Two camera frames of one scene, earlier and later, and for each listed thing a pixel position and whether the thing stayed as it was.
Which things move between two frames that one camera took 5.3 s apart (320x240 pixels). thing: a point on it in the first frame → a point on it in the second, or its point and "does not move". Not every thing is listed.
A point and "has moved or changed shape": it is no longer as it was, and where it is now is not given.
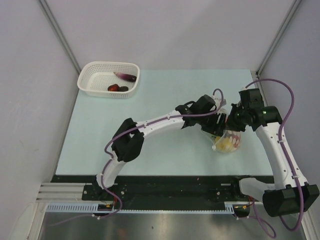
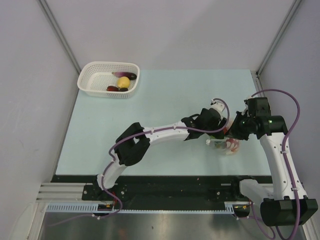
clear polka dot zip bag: [229, 141] has moved or changed shape
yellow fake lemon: [224, 144] → [123, 82]
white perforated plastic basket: [95, 77] does not move
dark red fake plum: [114, 87] does not move
